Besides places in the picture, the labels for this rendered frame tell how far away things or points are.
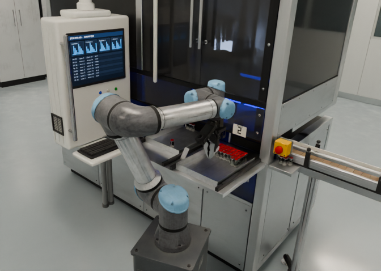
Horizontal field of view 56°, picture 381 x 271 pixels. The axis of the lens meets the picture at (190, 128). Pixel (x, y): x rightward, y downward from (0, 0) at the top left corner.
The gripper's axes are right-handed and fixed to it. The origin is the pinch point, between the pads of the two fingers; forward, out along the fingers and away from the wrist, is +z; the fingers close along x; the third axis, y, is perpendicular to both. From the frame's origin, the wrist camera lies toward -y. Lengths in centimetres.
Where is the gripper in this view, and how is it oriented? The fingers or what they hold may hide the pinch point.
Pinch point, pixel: (208, 156)
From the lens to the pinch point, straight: 164.2
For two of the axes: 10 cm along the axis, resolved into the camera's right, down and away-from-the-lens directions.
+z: -0.4, 9.2, 3.9
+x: -7.7, -2.8, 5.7
